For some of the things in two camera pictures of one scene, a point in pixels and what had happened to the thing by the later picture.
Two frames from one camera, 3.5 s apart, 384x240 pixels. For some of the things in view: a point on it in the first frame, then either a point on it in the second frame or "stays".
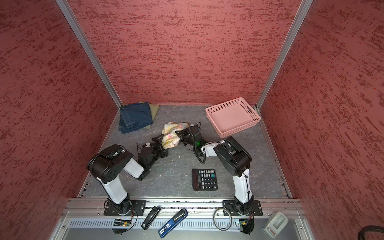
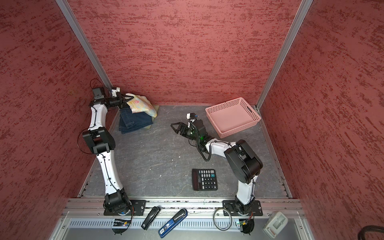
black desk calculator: x=204 y=179 stays
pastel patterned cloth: x=170 y=138 to x=140 y=104
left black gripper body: x=157 y=152 to x=117 y=100
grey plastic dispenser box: x=275 y=224 stays
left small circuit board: x=120 y=222 stays
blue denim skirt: x=134 y=116 stays
